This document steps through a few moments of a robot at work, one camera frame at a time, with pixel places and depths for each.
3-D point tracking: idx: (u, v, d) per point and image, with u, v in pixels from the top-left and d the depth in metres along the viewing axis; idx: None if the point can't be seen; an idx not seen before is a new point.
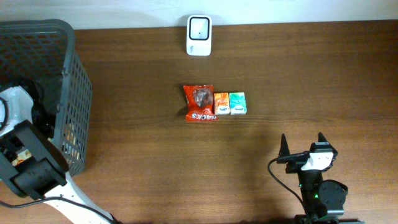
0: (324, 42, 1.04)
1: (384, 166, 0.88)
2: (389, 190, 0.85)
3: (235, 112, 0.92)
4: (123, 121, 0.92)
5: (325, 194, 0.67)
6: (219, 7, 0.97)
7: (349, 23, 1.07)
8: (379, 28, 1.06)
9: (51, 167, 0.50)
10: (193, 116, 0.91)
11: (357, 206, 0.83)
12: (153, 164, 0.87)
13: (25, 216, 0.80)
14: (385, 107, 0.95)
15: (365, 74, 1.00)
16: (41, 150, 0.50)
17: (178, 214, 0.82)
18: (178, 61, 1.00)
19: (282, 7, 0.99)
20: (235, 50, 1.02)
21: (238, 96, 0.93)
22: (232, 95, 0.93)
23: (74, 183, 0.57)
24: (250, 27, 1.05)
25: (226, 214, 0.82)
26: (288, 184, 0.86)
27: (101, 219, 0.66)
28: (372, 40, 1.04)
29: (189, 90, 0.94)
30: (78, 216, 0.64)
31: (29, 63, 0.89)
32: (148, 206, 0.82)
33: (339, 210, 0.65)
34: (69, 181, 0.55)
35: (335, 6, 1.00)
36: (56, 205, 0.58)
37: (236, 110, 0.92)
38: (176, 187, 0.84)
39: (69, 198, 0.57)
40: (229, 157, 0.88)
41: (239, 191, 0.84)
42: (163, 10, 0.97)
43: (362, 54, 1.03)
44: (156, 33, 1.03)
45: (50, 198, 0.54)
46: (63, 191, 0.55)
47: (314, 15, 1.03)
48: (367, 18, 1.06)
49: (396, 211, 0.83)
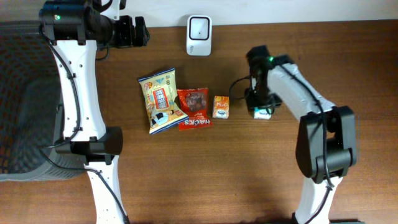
0: (331, 42, 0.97)
1: (382, 166, 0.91)
2: (382, 191, 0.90)
3: (259, 116, 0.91)
4: (124, 121, 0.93)
5: (278, 56, 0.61)
6: (219, 8, 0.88)
7: (360, 22, 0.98)
8: (392, 24, 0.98)
9: (115, 149, 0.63)
10: (186, 122, 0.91)
11: (352, 205, 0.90)
12: (153, 164, 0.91)
13: (34, 216, 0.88)
14: (390, 108, 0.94)
15: (372, 75, 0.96)
16: (97, 119, 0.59)
17: (179, 213, 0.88)
18: (177, 61, 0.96)
19: (284, 10, 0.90)
20: (236, 48, 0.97)
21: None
22: None
23: (114, 169, 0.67)
24: (250, 27, 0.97)
25: (226, 214, 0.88)
26: (287, 183, 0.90)
27: (116, 211, 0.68)
28: (382, 38, 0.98)
29: (181, 94, 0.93)
30: (98, 196, 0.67)
31: (28, 63, 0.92)
32: (148, 206, 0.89)
33: (287, 65, 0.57)
34: (114, 163, 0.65)
35: (341, 8, 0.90)
36: (91, 178, 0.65)
37: (260, 114, 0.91)
38: (177, 188, 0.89)
39: (104, 180, 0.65)
40: (229, 157, 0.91)
41: (239, 191, 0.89)
42: (164, 10, 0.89)
43: (370, 54, 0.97)
44: (153, 32, 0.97)
45: (91, 169, 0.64)
46: (104, 168, 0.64)
47: (324, 14, 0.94)
48: (378, 17, 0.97)
49: (388, 209, 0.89)
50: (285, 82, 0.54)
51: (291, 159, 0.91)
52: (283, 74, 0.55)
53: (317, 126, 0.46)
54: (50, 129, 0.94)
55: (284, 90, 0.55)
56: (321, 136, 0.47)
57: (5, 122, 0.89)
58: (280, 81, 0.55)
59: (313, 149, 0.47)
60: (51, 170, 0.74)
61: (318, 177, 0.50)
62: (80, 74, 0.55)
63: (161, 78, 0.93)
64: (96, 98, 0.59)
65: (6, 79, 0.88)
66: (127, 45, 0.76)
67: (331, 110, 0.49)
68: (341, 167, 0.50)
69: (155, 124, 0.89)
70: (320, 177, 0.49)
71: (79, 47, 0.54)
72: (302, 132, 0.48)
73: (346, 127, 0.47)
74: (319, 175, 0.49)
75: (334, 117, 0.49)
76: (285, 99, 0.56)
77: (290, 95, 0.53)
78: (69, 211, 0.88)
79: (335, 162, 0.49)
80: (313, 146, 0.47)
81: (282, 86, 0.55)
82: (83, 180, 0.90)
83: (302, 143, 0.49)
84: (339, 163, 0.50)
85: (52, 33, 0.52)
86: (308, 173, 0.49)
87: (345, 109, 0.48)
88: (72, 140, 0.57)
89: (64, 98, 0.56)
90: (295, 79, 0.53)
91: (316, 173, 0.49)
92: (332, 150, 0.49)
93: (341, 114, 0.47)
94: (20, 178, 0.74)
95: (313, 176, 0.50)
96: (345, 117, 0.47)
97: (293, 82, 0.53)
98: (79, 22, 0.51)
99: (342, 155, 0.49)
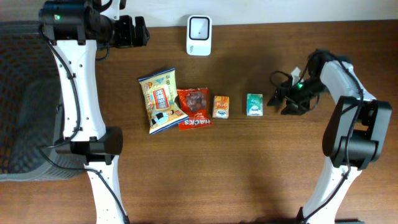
0: (331, 42, 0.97)
1: (383, 166, 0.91)
2: (382, 191, 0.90)
3: (252, 113, 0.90)
4: (124, 121, 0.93)
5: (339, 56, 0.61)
6: (219, 8, 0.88)
7: (360, 22, 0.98)
8: (392, 24, 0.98)
9: (115, 149, 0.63)
10: (186, 122, 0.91)
11: (352, 205, 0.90)
12: (153, 163, 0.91)
13: (34, 216, 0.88)
14: (390, 108, 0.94)
15: (371, 75, 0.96)
16: (97, 119, 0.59)
17: (179, 213, 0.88)
18: (177, 61, 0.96)
19: (284, 10, 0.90)
20: (236, 48, 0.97)
21: (258, 97, 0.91)
22: (251, 96, 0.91)
23: (114, 169, 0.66)
24: (250, 27, 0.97)
25: (226, 214, 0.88)
26: (287, 183, 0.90)
27: (116, 211, 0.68)
28: (382, 38, 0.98)
29: (181, 94, 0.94)
30: (99, 196, 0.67)
31: (28, 63, 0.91)
32: (148, 206, 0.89)
33: (346, 62, 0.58)
34: (114, 162, 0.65)
35: (341, 8, 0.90)
36: (91, 178, 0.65)
37: (253, 111, 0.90)
38: (177, 188, 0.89)
39: (104, 180, 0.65)
40: (229, 157, 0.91)
41: (239, 191, 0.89)
42: (164, 10, 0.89)
43: (370, 55, 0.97)
44: (153, 32, 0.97)
45: (91, 169, 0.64)
46: (104, 167, 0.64)
47: (324, 14, 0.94)
48: (379, 17, 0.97)
49: (388, 209, 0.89)
50: (337, 73, 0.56)
51: (291, 159, 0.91)
52: (338, 67, 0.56)
53: (351, 106, 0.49)
54: (50, 129, 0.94)
55: (334, 79, 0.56)
56: (352, 118, 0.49)
57: (5, 122, 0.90)
58: (333, 70, 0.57)
59: (340, 127, 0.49)
60: (51, 170, 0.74)
61: (336, 159, 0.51)
62: (81, 74, 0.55)
63: (161, 78, 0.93)
64: (96, 98, 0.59)
65: (6, 79, 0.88)
66: (127, 44, 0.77)
67: (370, 102, 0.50)
68: (364, 158, 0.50)
69: (155, 124, 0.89)
70: (338, 157, 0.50)
71: (79, 47, 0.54)
72: (336, 111, 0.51)
73: (379, 119, 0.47)
74: (338, 157, 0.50)
75: (371, 109, 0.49)
76: (331, 89, 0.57)
77: (336, 84, 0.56)
78: (69, 211, 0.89)
79: (357, 150, 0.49)
80: (341, 125, 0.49)
81: (333, 76, 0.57)
82: (83, 180, 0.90)
83: (333, 121, 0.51)
84: (362, 154, 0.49)
85: (52, 33, 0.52)
86: (329, 151, 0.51)
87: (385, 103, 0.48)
88: (72, 140, 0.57)
89: (64, 98, 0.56)
90: (347, 73, 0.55)
91: (336, 154, 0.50)
92: (359, 137, 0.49)
93: (379, 105, 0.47)
94: (20, 178, 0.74)
95: (332, 157, 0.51)
96: (380, 109, 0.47)
97: (344, 76, 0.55)
98: (79, 22, 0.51)
99: (367, 147, 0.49)
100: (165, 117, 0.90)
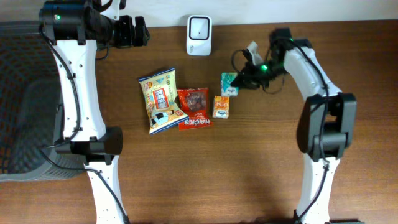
0: (331, 42, 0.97)
1: (383, 165, 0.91)
2: (382, 191, 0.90)
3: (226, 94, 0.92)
4: (124, 121, 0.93)
5: (296, 40, 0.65)
6: (219, 8, 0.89)
7: (360, 22, 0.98)
8: (392, 24, 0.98)
9: (115, 148, 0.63)
10: (186, 122, 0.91)
11: (352, 205, 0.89)
12: (153, 163, 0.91)
13: (34, 216, 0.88)
14: (390, 108, 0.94)
15: (371, 75, 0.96)
16: (97, 118, 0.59)
17: (180, 213, 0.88)
18: (177, 61, 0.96)
19: (284, 10, 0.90)
20: (236, 48, 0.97)
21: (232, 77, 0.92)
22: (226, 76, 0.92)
23: (114, 169, 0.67)
24: (250, 27, 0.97)
25: (226, 213, 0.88)
26: (287, 183, 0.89)
27: (117, 211, 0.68)
28: (382, 38, 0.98)
29: (181, 94, 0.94)
30: (98, 196, 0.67)
31: (28, 63, 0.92)
32: (148, 206, 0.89)
33: (305, 48, 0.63)
34: (115, 162, 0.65)
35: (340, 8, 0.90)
36: (91, 178, 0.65)
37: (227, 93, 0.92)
38: (177, 188, 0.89)
39: (104, 179, 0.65)
40: (229, 157, 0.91)
41: (239, 191, 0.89)
42: (164, 10, 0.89)
43: (370, 55, 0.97)
44: (153, 32, 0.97)
45: (91, 169, 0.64)
46: (104, 167, 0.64)
47: (324, 14, 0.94)
48: (377, 17, 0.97)
49: (388, 209, 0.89)
50: (303, 65, 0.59)
51: (291, 159, 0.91)
52: (301, 56, 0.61)
53: (318, 107, 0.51)
54: (50, 130, 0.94)
55: (299, 70, 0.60)
56: (322, 116, 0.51)
57: (5, 122, 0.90)
58: (296, 61, 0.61)
59: (312, 127, 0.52)
60: (51, 170, 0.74)
61: (314, 154, 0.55)
62: (81, 74, 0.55)
63: (161, 78, 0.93)
64: (96, 98, 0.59)
65: (6, 79, 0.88)
66: (127, 44, 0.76)
67: (335, 96, 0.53)
68: (337, 147, 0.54)
69: (155, 124, 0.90)
70: (316, 152, 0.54)
71: (79, 47, 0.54)
72: (305, 112, 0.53)
73: (346, 112, 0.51)
74: (314, 152, 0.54)
75: (337, 102, 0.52)
76: (295, 78, 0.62)
77: (300, 74, 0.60)
78: (69, 211, 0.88)
79: (331, 142, 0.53)
80: (313, 125, 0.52)
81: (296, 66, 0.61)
82: (83, 180, 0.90)
83: (304, 121, 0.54)
84: (335, 144, 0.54)
85: (52, 33, 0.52)
86: (306, 149, 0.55)
87: (349, 96, 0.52)
88: (72, 140, 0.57)
89: (64, 98, 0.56)
90: (310, 63, 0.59)
91: (312, 150, 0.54)
92: (331, 130, 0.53)
93: (344, 99, 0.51)
94: (20, 178, 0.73)
95: (310, 152, 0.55)
96: (346, 102, 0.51)
97: (306, 65, 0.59)
98: (79, 22, 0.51)
99: (339, 137, 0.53)
100: (165, 117, 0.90)
